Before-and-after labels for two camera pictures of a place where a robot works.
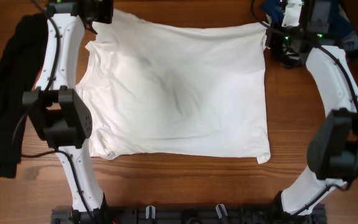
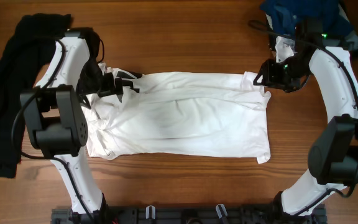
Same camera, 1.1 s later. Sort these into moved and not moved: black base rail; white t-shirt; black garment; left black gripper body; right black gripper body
Moved: white t-shirt; right black gripper body; left black gripper body
Not moved: black base rail; black garment
